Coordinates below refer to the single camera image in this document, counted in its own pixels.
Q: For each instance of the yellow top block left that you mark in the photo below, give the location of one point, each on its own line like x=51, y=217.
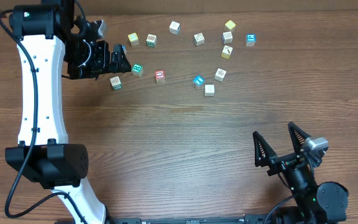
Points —
x=133, y=39

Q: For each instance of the white picture block centre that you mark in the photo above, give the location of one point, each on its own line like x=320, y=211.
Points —
x=198, y=39

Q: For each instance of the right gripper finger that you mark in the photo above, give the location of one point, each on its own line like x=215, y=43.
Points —
x=264, y=154
x=298, y=136

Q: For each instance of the yellow side picture block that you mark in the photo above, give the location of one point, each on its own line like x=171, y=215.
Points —
x=226, y=52

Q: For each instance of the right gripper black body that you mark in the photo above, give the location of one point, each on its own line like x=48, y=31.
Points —
x=301, y=178

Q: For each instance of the white block yellow side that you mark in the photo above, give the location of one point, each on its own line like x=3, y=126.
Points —
x=209, y=90

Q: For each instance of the red letter U block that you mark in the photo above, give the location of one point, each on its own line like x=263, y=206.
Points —
x=159, y=76

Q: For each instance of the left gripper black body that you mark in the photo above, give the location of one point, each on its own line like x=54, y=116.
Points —
x=85, y=59

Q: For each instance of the wooden block green letter side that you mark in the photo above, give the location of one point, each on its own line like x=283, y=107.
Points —
x=151, y=40

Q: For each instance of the white block top centre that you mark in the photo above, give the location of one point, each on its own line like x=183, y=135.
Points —
x=174, y=28

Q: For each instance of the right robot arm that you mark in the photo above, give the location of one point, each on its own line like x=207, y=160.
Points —
x=309, y=202

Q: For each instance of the white grapes picture block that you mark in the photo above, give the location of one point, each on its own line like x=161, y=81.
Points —
x=116, y=83

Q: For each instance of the blue letter block far left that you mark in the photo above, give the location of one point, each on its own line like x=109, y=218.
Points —
x=124, y=49

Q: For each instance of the yellow top block right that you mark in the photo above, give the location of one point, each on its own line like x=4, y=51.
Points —
x=229, y=26

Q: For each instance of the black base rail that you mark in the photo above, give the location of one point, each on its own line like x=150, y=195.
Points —
x=247, y=219

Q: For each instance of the white block blue side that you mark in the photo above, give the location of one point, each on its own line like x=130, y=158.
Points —
x=227, y=37

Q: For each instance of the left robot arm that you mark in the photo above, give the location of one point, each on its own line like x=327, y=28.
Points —
x=55, y=44

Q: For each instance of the blue letter T block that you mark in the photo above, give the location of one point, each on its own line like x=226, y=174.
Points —
x=198, y=81

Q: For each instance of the blue letter P block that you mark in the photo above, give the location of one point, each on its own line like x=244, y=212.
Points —
x=250, y=40

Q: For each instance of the green letter R block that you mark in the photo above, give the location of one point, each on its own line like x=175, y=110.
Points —
x=137, y=70

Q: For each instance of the white picture block dark side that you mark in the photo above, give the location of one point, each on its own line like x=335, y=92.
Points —
x=220, y=74

